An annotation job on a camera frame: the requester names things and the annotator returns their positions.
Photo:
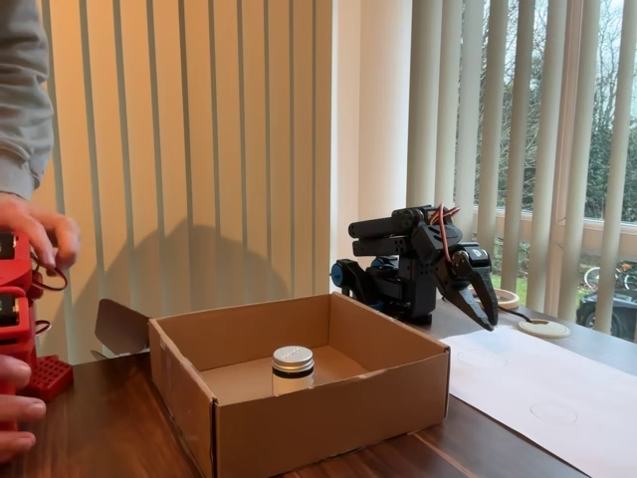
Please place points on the dark vehicle outside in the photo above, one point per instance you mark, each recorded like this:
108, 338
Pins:
622, 309

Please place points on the cream vertical window blind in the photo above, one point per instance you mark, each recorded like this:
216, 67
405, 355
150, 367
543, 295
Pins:
542, 149
199, 149

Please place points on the person's left hand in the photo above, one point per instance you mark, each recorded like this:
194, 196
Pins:
40, 224

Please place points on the person's right hand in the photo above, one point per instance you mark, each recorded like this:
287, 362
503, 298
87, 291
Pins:
17, 408

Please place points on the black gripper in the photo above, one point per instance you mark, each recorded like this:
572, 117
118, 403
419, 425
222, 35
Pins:
465, 279

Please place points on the parked bicycle outside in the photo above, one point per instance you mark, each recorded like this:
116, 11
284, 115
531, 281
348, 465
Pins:
609, 276

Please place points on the white paper sheet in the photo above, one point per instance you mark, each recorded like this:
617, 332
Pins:
547, 383

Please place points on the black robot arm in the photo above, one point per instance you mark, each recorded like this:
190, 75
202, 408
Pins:
413, 279

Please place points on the masking tape roll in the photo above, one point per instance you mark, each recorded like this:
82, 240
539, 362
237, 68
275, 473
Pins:
508, 298

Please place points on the grey sleeved forearm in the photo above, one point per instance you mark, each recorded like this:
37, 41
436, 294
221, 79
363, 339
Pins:
22, 99

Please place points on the white round desk grommet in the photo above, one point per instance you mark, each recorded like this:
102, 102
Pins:
545, 329

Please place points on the red leader robot arm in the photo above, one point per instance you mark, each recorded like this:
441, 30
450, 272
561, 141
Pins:
12, 264

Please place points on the open cardboard box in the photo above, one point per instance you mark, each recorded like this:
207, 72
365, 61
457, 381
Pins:
323, 428

